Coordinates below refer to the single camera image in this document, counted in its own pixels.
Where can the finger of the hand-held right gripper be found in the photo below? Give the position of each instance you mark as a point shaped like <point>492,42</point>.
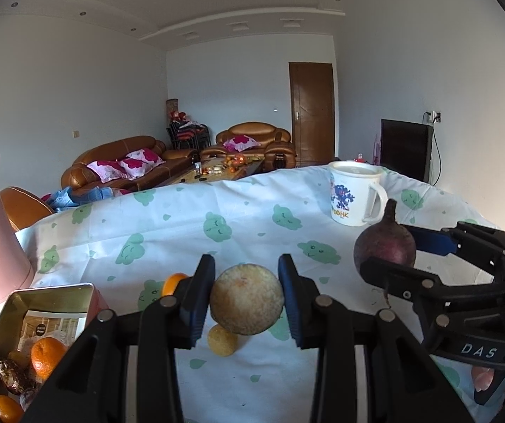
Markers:
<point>433,242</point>
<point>389,275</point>

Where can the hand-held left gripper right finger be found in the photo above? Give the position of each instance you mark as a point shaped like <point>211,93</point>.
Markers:
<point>293,302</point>

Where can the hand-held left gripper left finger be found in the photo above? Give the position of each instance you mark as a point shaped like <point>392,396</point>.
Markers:
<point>198,302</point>

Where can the purple radish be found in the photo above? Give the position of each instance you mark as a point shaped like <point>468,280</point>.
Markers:
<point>384,246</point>

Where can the longan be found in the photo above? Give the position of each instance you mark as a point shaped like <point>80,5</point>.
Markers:
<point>247,299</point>
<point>222,341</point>

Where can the pink tin box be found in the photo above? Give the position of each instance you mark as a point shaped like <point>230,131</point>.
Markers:
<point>45,302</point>

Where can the foil candy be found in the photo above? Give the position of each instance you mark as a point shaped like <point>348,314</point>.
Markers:
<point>11,374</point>

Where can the orange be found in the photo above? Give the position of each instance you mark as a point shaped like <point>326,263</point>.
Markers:
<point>46,357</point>
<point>6,407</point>
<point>173,284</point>

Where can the person's right hand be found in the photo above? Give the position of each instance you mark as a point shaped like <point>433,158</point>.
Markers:
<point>483,379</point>

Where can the white mug with blue print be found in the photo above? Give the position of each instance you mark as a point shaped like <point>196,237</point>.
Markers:
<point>351,194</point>

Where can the black television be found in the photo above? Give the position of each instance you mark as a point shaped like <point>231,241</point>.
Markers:
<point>406,150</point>

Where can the white tablecloth with green clouds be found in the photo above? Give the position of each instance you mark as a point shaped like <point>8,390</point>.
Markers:
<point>243,211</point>

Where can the cluttered coffee table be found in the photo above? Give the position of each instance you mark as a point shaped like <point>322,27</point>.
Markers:
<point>217,169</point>

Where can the printed card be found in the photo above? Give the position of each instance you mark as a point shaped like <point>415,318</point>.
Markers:
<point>54,326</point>

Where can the pink flowered cushion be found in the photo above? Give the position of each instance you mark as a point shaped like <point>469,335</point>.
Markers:
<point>142,163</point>
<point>240,143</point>
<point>104,169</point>

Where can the blue checked cloth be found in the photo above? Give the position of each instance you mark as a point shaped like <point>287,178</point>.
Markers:
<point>80,196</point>

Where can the dark metal chair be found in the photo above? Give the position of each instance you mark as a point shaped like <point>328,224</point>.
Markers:
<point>190,136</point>

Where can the brown leather armchair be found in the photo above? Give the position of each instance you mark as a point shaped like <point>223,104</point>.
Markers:
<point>256,130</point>

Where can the brown wooden door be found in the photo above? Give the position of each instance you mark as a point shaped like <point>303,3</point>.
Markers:
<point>312,114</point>

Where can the long brown leather sofa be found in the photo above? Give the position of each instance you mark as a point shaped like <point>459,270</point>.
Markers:
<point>111,147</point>

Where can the tall brown tube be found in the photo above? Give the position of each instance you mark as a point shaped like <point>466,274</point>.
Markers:
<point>172,108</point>

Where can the brown leather chair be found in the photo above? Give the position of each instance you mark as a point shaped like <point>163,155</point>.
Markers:
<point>23,205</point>

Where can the wall socket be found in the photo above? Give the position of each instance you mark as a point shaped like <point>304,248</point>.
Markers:
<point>436,116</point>

